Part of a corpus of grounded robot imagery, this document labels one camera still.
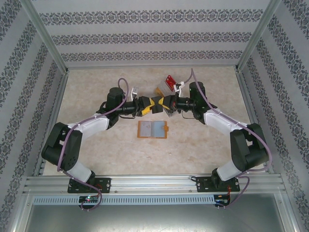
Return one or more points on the clear acrylic card organizer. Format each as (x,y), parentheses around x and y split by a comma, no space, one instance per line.
(162,85)

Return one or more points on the orange leather card holder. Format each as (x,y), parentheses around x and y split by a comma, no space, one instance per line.
(147,129)

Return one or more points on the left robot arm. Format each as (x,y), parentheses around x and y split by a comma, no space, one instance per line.
(70,154)

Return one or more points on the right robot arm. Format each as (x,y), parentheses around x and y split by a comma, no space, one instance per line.
(251,154)

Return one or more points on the gold credit card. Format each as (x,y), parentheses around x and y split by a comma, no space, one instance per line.
(158,91)

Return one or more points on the red credit card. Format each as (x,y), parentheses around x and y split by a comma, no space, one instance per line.
(170,82)

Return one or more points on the small circuit board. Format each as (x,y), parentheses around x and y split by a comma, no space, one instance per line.
(89,198)
(222,201)

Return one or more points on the grey metal panel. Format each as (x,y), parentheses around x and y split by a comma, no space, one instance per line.
(154,220)

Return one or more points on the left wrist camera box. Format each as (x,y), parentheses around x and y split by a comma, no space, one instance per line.
(135,91)

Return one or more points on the aluminium side rail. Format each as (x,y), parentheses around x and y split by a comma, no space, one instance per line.
(56,96)
(248,96)

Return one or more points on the aluminium mounting rail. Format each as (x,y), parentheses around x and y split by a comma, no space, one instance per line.
(154,183)

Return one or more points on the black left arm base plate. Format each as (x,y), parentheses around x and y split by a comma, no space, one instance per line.
(105,184)

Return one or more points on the aluminium frame post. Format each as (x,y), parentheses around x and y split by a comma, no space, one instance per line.
(47,36)
(258,36)

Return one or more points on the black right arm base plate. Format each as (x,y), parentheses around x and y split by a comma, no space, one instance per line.
(202,184)

